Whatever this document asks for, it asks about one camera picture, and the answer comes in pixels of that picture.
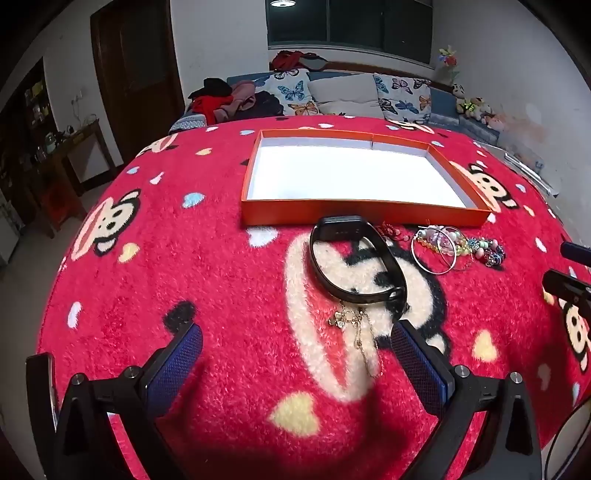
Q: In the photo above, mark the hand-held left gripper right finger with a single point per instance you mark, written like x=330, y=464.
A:
x=415, y=360

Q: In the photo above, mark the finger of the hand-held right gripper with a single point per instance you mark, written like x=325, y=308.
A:
x=568, y=288
x=575, y=253

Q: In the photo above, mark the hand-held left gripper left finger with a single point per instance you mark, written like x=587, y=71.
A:
x=178, y=364

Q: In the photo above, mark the silver bangle rings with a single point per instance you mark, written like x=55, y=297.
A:
x=412, y=253

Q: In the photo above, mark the red beaded charm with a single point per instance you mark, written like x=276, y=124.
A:
x=392, y=230

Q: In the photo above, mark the black smart band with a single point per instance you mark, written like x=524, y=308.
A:
x=339, y=228

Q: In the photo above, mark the orange cardboard box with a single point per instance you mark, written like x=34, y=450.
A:
x=351, y=170

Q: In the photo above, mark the red printed blanket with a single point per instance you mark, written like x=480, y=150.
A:
x=207, y=277

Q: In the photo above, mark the pink plush toy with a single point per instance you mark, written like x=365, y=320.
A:
x=494, y=122

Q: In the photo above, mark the brown plush toy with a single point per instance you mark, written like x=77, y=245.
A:
x=473, y=107

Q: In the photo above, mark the red stool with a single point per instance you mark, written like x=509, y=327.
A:
x=60, y=207

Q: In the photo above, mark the blue sofa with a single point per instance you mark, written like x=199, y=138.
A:
x=443, y=106

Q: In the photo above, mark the panda plush toy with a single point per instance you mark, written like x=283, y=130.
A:
x=458, y=91

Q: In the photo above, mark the butterfly print pillow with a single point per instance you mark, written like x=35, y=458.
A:
x=404, y=99
x=293, y=92

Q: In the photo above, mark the colourful toy pinwheel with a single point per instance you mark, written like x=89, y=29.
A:
x=449, y=60

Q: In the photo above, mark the grey striped cloth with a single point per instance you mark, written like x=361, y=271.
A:
x=187, y=123

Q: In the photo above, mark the wooden desk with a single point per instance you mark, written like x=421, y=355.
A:
x=78, y=143

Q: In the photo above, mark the red cloth with black trim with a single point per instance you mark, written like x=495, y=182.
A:
x=205, y=108

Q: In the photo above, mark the pink garment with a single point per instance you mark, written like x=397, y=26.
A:
x=240, y=99

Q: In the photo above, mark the plain grey pillow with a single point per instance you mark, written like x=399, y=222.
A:
x=344, y=94

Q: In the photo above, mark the dark navy garment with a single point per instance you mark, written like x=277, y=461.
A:
x=265, y=104

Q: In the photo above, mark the black garment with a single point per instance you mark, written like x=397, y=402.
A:
x=216, y=86

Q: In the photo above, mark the dark shelf cabinet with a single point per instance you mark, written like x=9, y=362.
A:
x=27, y=115

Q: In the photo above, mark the dark wooden door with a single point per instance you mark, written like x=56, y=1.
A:
x=134, y=69

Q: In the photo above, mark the dark window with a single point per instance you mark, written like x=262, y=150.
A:
x=351, y=23

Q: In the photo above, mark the red garment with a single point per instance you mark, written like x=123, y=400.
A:
x=295, y=60

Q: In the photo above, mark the ceiling lamp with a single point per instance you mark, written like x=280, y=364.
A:
x=282, y=2

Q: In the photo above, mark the metal frame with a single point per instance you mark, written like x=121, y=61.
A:
x=526, y=168

